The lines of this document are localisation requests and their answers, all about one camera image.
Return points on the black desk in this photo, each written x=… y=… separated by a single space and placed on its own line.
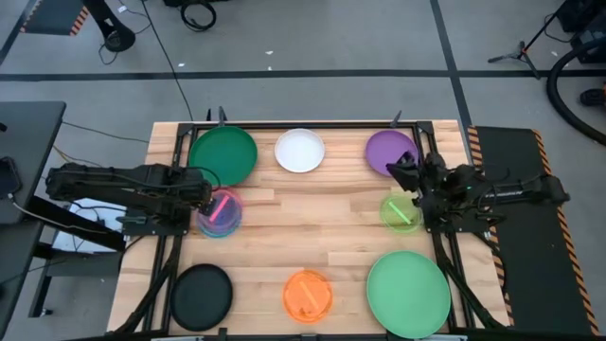
x=28 y=132

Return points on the small hazard-striped black mat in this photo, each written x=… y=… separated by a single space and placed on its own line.
x=52 y=16

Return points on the large hazard-striped black mat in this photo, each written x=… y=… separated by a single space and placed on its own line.
x=521 y=265

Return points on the lime translucent plate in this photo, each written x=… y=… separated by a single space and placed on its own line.
x=397 y=223

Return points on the purple plastic plate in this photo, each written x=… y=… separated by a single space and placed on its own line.
x=383 y=149

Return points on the large dark green plate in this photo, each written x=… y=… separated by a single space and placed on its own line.
x=222 y=154

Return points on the large light green plate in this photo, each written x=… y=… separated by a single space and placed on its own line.
x=407 y=293

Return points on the black side table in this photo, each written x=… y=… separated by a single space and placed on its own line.
x=14 y=265

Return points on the black equipment box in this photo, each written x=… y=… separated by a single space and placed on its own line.
x=587 y=14

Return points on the white plastic plate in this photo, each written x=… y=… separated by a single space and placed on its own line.
x=299 y=150

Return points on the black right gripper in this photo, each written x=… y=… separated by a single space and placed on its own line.
x=421 y=170

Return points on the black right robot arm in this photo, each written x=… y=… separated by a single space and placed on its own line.
x=502 y=194

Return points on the black frame clamp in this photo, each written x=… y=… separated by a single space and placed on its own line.
x=396 y=119
x=221 y=116

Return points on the black stand base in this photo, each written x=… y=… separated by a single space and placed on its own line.
x=116 y=40

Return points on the black aluminium table frame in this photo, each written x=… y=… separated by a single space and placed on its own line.
x=308 y=125

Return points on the black tripod stand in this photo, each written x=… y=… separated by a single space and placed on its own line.
x=521 y=52

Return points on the black phone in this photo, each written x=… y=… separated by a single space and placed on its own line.
x=8 y=177

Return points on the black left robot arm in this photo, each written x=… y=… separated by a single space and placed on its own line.
x=118 y=187

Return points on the person's shoe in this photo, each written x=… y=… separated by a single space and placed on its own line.
x=593 y=97

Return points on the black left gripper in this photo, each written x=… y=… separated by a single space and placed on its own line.
x=199 y=192

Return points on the white board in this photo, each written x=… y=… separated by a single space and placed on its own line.
x=101 y=215

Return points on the black plastic plate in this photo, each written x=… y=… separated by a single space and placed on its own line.
x=201 y=298

